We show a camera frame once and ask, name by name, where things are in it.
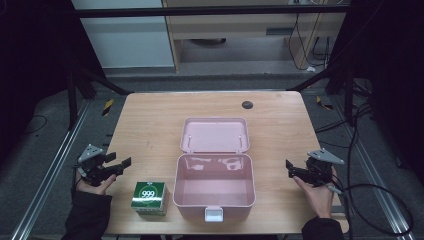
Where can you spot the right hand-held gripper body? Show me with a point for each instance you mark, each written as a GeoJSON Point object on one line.
{"type": "Point", "coordinates": [316, 168]}

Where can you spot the wooden desk with shelf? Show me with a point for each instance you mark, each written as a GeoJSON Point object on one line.
{"type": "Point", "coordinates": [253, 30]}

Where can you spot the pink plastic storage box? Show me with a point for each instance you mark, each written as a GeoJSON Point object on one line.
{"type": "Point", "coordinates": [215, 168]}

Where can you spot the aluminium floor rail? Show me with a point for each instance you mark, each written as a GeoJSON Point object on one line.
{"type": "Point", "coordinates": [50, 173]}
{"type": "Point", "coordinates": [373, 170]}

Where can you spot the black metal frame stand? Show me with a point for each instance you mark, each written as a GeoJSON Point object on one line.
{"type": "Point", "coordinates": [83, 83]}
{"type": "Point", "coordinates": [336, 80]}

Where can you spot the person's right hand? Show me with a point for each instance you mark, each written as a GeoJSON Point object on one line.
{"type": "Point", "coordinates": [317, 196]}

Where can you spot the yellow and black floor tape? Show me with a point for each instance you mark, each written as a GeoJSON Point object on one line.
{"type": "Point", "coordinates": [324, 103]}
{"type": "Point", "coordinates": [107, 107]}

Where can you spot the round black table grommet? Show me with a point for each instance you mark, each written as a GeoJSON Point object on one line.
{"type": "Point", "coordinates": [247, 105]}

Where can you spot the white cabinet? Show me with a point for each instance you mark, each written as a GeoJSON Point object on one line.
{"type": "Point", "coordinates": [123, 36]}

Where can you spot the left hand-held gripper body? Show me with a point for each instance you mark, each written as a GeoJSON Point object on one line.
{"type": "Point", "coordinates": [93, 165]}

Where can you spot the black horizontal frame bar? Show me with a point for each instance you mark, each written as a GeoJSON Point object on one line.
{"type": "Point", "coordinates": [210, 12]}

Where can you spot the green and white medicine box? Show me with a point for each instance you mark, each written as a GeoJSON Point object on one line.
{"type": "Point", "coordinates": [149, 198]}

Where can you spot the person's left hand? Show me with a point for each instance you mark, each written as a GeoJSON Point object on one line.
{"type": "Point", "coordinates": [96, 186]}

